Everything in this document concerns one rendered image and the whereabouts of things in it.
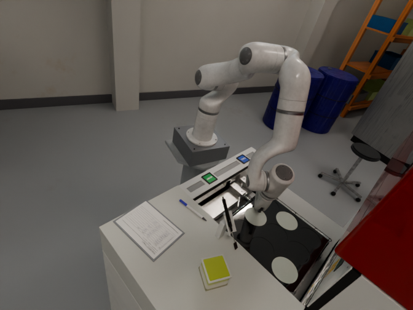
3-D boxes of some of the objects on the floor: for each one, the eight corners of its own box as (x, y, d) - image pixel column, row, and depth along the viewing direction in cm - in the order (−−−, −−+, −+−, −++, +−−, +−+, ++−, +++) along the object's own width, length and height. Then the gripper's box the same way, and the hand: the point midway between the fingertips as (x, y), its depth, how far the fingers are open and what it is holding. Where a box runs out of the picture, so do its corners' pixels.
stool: (371, 197, 279) (403, 162, 246) (345, 208, 256) (376, 171, 223) (338, 170, 311) (362, 135, 278) (311, 177, 287) (334, 141, 254)
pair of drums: (336, 131, 397) (368, 80, 343) (286, 143, 338) (316, 83, 284) (303, 109, 443) (327, 61, 389) (254, 116, 384) (274, 60, 330)
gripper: (277, 210, 92) (262, 223, 108) (279, 176, 100) (265, 194, 116) (258, 205, 92) (246, 219, 108) (262, 171, 100) (250, 189, 116)
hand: (257, 204), depth 110 cm, fingers closed
